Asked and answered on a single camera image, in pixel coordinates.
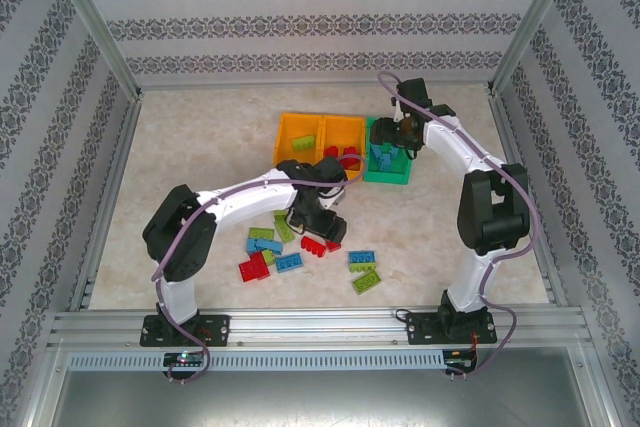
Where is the aluminium side rail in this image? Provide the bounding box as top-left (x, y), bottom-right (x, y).
top-left (487, 91), bottom-right (570, 307)
top-left (68, 96), bottom-right (144, 312)

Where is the grey slotted cable duct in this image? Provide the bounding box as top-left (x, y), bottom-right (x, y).
top-left (67, 350), bottom-right (446, 371)

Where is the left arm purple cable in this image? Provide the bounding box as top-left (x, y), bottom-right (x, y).
top-left (151, 152), bottom-right (365, 384)

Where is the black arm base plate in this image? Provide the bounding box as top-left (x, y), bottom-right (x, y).
top-left (405, 310), bottom-right (497, 346)
top-left (139, 314), bottom-right (231, 348)

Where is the aluminium frame post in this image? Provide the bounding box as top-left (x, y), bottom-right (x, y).
top-left (487, 0), bottom-right (585, 97)
top-left (39, 0), bottom-right (145, 101)

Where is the orange plastic bin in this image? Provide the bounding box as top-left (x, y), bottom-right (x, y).
top-left (273, 112), bottom-right (326, 168)
top-left (315, 115), bottom-right (368, 183)

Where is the aluminium mounting rail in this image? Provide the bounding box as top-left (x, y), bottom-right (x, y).
top-left (47, 307), bottom-right (587, 348)

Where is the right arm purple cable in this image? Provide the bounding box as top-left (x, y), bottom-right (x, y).
top-left (377, 71), bottom-right (536, 383)

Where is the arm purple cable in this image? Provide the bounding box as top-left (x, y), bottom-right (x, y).
top-left (151, 152), bottom-right (365, 384)
top-left (377, 71), bottom-right (536, 383)

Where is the green plastic bin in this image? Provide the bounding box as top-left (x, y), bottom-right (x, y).
top-left (363, 116), bottom-right (417, 185)

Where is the grey metal sheet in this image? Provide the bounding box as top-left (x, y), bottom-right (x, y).
top-left (29, 369), bottom-right (619, 427)

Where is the small controller circuit board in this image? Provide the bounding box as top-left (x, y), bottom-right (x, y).
top-left (444, 349), bottom-right (479, 373)
top-left (163, 352), bottom-right (207, 369)

